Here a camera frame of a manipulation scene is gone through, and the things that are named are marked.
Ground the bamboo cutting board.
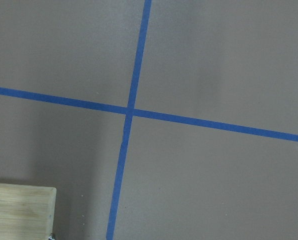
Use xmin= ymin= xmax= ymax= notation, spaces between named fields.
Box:
xmin=0 ymin=183 xmax=57 ymax=240

